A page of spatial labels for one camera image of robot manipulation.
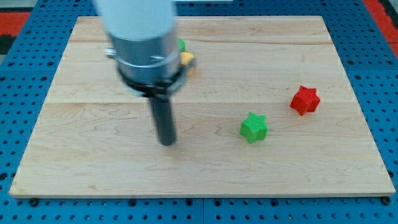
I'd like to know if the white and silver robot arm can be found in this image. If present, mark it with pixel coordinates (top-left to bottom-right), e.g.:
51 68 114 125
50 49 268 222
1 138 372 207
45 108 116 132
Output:
94 0 195 100

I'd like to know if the green star block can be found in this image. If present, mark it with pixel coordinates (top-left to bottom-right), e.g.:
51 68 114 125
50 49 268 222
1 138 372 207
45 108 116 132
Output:
239 111 269 144

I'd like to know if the red star block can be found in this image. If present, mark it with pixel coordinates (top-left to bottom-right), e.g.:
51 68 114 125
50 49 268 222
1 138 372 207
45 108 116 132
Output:
290 85 320 116

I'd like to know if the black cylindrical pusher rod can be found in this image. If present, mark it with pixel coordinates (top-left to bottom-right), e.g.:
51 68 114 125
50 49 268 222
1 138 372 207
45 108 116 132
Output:
149 97 176 146

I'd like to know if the yellow block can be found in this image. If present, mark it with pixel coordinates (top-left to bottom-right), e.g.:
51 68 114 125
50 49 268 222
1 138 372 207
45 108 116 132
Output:
180 52 195 75

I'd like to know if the small green block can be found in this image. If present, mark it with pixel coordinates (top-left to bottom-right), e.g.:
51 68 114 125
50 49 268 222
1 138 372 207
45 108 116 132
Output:
178 39 186 52

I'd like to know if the wooden board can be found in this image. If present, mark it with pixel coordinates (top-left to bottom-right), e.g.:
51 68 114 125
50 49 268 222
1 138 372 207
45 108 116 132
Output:
9 16 396 198

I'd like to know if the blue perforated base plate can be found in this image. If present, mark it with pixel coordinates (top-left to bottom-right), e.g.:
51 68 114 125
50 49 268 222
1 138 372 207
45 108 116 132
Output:
1 1 397 223

